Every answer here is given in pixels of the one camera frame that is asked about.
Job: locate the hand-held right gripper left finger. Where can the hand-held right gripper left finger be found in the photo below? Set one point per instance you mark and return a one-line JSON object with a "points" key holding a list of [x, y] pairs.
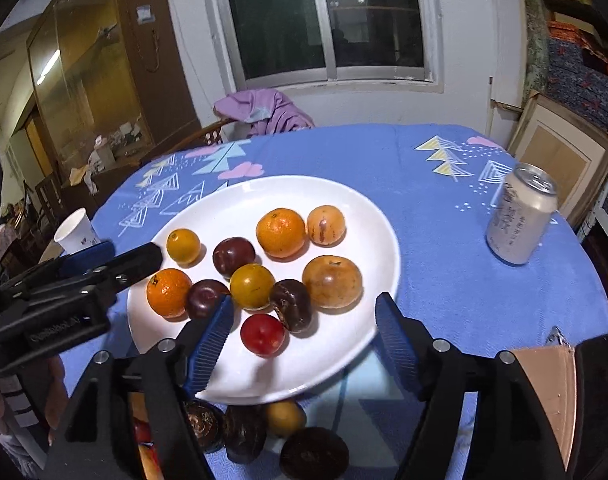
{"points": [[211, 345]]}

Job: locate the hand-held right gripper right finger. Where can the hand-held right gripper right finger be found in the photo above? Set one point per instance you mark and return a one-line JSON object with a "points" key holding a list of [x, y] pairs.
{"points": [[396, 345]]}

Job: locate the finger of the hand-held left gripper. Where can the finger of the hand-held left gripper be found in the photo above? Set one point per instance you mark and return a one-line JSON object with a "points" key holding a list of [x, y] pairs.
{"points": [[91, 255], [139, 260]]}

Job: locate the dark purple plum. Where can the dark purple plum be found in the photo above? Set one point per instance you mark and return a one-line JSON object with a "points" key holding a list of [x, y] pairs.
{"points": [[204, 299], [233, 257]]}

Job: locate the small orange mandarin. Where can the small orange mandarin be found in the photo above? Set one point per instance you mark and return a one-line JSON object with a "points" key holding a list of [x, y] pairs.
{"points": [[183, 246]]}

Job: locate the red plum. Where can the red plum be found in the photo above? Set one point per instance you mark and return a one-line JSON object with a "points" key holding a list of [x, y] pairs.
{"points": [[262, 334], [141, 430]]}

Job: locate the yellow-green mandarin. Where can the yellow-green mandarin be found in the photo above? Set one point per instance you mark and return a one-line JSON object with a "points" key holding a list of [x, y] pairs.
{"points": [[252, 286]]}

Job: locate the dark brown fruit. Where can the dark brown fruit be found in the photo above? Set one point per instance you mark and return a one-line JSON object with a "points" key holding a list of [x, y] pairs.
{"points": [[290, 305], [204, 422], [244, 435]]}

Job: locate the brown-red apple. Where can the brown-red apple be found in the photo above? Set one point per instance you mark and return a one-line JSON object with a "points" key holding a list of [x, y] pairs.
{"points": [[331, 281]]}

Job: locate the tan round pear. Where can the tan round pear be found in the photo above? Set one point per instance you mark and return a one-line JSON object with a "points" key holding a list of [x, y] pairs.
{"points": [[148, 460], [284, 417]]}

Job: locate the white oval plate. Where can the white oval plate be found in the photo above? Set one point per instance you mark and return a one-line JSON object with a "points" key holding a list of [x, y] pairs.
{"points": [[234, 205]]}

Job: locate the large orange mandarin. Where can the large orange mandarin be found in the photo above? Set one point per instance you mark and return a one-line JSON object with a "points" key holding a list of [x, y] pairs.
{"points": [[280, 233]]}

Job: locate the dark red fruit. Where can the dark red fruit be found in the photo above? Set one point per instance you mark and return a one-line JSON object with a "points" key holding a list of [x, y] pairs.
{"points": [[314, 452]]}

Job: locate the striped peach-coloured fruit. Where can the striped peach-coloured fruit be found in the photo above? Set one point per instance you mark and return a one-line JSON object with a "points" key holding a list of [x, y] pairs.
{"points": [[326, 225]]}

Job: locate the white paper cup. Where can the white paper cup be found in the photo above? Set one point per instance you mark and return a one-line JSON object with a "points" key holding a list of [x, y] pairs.
{"points": [[76, 235]]}

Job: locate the blue printed tablecloth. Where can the blue printed tablecloth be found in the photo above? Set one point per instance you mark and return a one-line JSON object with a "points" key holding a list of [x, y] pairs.
{"points": [[434, 210]]}

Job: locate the wooden armchair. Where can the wooden armchair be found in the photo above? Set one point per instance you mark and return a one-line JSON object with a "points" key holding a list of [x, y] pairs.
{"points": [[209, 132]]}

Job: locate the black phone in tan case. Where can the black phone in tan case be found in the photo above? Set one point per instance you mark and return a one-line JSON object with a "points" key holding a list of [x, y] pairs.
{"points": [[549, 395]]}

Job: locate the metal keys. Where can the metal keys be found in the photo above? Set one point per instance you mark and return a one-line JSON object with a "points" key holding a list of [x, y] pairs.
{"points": [[559, 337]]}

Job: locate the wooden glass cabinet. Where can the wooden glass cabinet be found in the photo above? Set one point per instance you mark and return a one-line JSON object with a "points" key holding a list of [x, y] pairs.
{"points": [[84, 85]]}

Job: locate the silver drink can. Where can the silver drink can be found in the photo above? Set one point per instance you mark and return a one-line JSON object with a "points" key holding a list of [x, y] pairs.
{"points": [[521, 220]]}

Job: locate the purple garment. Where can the purple garment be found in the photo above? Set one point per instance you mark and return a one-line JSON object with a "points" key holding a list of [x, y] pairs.
{"points": [[279, 110]]}

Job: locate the white paper note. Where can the white paper note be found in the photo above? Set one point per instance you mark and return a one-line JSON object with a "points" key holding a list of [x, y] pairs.
{"points": [[144, 14]]}

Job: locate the sliding glass window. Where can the sliding glass window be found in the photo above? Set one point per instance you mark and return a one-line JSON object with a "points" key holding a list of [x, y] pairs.
{"points": [[274, 20]]}

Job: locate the stack of patterned boxes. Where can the stack of patterned boxes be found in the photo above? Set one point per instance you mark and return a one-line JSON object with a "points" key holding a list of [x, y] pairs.
{"points": [[579, 70]]}

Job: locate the green patterned panel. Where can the green patterned panel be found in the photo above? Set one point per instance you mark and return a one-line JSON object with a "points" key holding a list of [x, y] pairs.
{"points": [[535, 45]]}

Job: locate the wooden picture frame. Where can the wooden picture frame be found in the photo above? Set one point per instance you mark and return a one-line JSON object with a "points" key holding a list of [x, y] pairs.
{"points": [[559, 155]]}

